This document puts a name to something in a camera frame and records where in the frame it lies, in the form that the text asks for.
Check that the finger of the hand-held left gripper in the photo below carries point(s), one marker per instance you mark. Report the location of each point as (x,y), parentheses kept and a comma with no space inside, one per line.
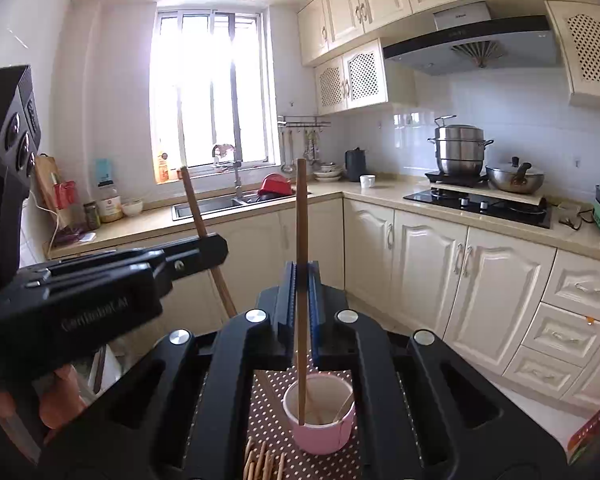
(105,260)
(200,257)

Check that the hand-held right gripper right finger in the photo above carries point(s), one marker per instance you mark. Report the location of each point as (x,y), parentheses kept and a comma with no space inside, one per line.
(314,310)

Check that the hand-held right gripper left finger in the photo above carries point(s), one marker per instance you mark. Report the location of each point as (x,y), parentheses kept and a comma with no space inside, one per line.
(290,305)

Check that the wooden chopstick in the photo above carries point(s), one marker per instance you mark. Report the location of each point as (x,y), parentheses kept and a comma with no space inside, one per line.
(195,205)
(302,210)

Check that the pink cup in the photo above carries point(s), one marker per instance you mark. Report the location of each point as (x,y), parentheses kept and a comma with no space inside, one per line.
(325,437)

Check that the bunch of wooden chopsticks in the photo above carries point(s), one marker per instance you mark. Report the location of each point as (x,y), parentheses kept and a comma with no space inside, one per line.
(262,462)

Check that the person's left hand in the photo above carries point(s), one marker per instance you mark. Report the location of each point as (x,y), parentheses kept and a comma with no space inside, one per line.
(60,400)

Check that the purple cloth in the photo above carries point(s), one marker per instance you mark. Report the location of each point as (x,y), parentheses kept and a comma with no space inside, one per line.
(77,237)

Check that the small dark jar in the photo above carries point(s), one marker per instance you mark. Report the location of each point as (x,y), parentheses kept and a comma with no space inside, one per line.
(91,216)

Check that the steel sink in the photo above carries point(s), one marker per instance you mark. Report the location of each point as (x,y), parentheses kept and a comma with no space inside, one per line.
(205,206)

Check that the white lid glass jar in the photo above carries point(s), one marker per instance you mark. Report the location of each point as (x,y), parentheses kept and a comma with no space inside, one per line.
(110,205)

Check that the small white bowl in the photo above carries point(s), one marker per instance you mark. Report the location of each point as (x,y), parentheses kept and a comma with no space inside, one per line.
(132,207)

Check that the red mesh bag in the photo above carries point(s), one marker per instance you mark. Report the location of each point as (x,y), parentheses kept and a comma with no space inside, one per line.
(65,195)

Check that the metal faucet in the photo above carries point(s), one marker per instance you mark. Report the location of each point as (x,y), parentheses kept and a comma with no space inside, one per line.
(237,180)

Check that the teal box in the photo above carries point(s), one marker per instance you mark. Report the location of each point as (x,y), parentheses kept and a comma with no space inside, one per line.
(103,170)

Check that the orange bottle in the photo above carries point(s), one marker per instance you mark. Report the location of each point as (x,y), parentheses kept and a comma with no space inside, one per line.
(163,169)

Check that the wooden cutting board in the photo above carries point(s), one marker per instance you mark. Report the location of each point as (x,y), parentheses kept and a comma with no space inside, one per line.
(45,175)

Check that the red bowl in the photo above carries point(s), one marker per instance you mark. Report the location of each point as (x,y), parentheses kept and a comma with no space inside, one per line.
(275,185)

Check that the brown polka dot tablecloth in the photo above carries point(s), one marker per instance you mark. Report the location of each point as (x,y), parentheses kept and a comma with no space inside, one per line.
(275,410)

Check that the cream base cabinets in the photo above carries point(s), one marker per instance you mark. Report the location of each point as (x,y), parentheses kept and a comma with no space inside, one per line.
(420,270)

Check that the hanging metal ladle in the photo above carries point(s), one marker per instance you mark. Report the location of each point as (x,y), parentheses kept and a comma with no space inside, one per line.
(284,150)

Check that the small white cup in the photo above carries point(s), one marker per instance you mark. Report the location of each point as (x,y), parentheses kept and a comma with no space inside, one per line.
(367,181)

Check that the black kettle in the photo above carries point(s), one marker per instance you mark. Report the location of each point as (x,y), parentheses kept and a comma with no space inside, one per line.
(356,166)

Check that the hanging spatula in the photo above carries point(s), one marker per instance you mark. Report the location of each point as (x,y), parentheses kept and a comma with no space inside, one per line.
(311,147)

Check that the barred kitchen window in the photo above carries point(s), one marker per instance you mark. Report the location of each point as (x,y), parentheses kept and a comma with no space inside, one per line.
(205,85)

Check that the black gas stove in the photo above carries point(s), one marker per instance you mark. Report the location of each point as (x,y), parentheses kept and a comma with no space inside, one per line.
(480,207)

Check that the steel steamer pot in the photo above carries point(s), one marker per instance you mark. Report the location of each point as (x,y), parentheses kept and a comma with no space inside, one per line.
(457,152)

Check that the steel wok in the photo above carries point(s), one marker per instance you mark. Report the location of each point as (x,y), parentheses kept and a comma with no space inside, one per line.
(512,182)

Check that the cream drawer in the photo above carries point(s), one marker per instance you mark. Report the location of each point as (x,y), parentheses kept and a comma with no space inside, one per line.
(585,287)
(562,332)
(542,372)

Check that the cream lattice door cabinet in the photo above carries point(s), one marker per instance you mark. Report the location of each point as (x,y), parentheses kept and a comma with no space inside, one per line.
(360,77)
(590,50)

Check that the red green package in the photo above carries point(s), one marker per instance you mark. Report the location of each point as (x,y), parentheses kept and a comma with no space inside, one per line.
(590,432)

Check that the folding hand fan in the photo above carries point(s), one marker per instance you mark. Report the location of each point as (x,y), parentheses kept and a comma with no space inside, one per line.
(477,52)

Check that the range hood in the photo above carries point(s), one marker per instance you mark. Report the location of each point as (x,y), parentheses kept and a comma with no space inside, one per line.
(480,42)

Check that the wall utensil rack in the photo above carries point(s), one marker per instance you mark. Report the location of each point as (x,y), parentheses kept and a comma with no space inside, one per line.
(302,121)

